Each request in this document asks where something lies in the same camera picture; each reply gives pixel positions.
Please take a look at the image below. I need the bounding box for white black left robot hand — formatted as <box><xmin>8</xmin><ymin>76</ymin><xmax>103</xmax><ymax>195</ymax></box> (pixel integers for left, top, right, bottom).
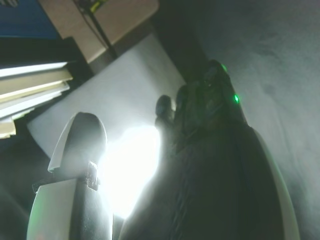
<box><xmin>26</xmin><ymin>59</ymin><xmax>301</xmax><ymax>240</ymax></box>

